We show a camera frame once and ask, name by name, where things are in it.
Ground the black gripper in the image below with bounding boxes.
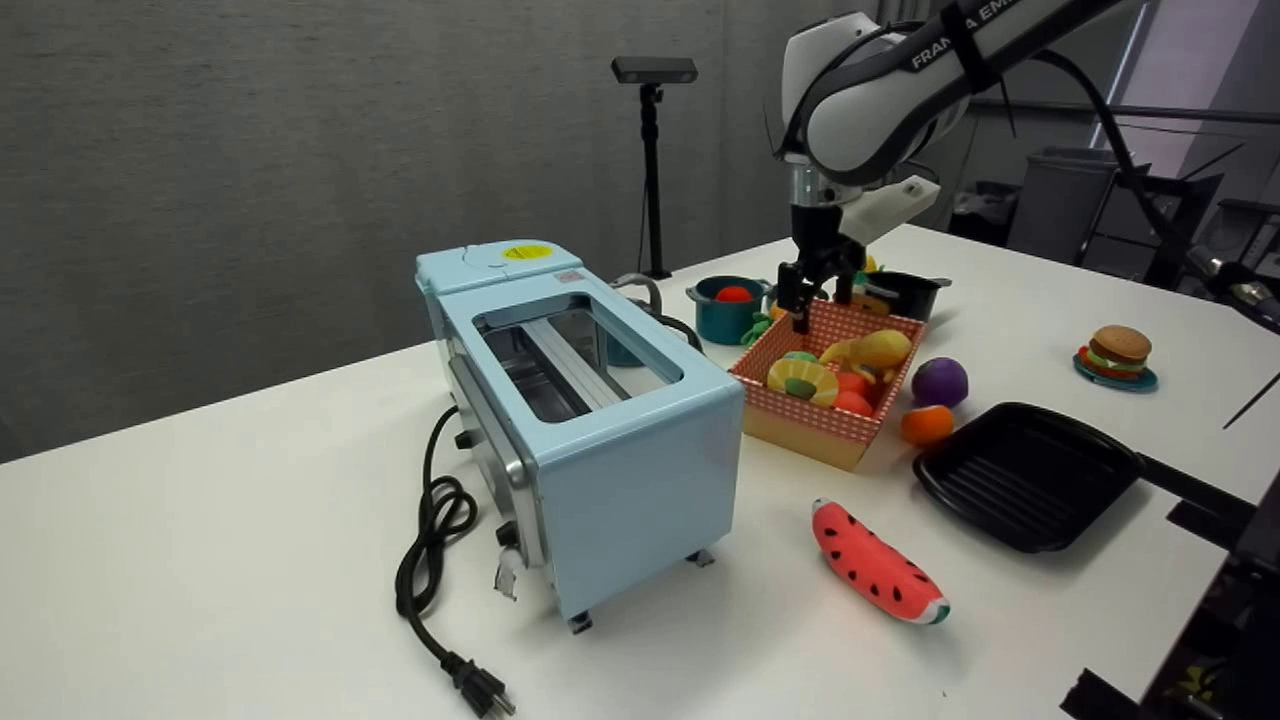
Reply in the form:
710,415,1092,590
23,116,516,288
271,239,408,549
771,197,867,336

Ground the red checkered cardboard box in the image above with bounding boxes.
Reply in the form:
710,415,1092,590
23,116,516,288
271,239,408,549
724,297,933,477

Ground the yellow banana toy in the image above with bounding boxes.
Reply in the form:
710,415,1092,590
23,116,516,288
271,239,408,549
816,326,920,381

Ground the small black toy pan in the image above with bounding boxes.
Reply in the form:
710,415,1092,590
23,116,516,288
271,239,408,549
862,268,955,326

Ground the lemon slice toy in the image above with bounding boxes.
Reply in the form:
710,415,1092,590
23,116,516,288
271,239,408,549
763,350,845,412

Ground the teal toy pot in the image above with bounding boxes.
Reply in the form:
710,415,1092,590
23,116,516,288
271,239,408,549
682,272,777,353

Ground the purple eggplant toy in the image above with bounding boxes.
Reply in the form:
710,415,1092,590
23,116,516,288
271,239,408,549
906,353,976,412

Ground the orange toy with white stripe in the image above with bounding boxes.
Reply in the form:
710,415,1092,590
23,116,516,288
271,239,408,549
897,400,963,454

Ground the grey background chair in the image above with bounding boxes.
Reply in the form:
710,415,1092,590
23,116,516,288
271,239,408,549
1004,143,1127,263

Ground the light blue toaster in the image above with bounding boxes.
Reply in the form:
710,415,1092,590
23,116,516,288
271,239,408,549
408,235,746,640

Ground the black ridged grill pan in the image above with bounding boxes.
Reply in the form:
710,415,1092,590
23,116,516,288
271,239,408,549
906,400,1147,560

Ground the watermelon slice toy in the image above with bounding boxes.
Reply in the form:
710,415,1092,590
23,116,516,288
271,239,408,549
807,496,955,632

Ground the toy burger on teal plate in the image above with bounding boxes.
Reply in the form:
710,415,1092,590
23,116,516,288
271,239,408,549
1071,321,1162,398

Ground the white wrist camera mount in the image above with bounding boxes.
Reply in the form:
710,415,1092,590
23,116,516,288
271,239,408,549
838,167,948,249

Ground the black camera on stand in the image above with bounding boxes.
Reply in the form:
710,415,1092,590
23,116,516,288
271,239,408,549
608,53,703,284

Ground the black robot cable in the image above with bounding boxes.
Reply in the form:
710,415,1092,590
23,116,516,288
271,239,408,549
1028,46,1280,334

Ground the black metal background frame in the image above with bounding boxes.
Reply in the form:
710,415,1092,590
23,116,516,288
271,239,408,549
1124,102,1280,297

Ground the black toaster power cord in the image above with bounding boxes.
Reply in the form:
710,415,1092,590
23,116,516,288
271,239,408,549
392,406,519,720

